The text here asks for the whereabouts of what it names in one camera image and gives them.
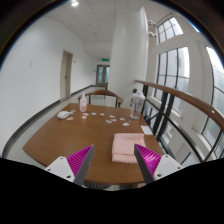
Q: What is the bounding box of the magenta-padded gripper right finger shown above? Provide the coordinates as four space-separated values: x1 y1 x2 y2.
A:
133 143 185 185

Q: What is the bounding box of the pink towel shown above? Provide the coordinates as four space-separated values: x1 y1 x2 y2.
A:
111 132 147 165

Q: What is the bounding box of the tall black-framed window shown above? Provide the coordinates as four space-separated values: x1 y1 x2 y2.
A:
153 46 191 116
201 45 224 158

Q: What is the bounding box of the clear shaker bottle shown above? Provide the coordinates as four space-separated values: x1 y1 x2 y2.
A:
129 88 146 121

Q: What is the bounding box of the brown wooden chair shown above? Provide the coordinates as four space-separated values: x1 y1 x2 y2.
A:
77 88 124 108

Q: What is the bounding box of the arched black-framed window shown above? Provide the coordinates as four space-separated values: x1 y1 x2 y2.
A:
156 16 184 44

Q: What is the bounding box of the black railing with wooden handrail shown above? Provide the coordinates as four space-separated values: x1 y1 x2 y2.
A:
134 79 224 164

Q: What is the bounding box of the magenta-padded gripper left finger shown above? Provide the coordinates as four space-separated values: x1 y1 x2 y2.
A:
44 143 96 187

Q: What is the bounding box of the grey double door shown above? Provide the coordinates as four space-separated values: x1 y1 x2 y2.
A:
95 64 111 86

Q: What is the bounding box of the white paper card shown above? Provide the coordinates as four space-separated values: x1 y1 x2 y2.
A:
140 124 154 136

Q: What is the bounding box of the white bottle with orange label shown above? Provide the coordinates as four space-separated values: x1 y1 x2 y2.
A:
78 92 88 113

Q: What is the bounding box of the white side door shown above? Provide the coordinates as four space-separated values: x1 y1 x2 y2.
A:
59 49 74 100

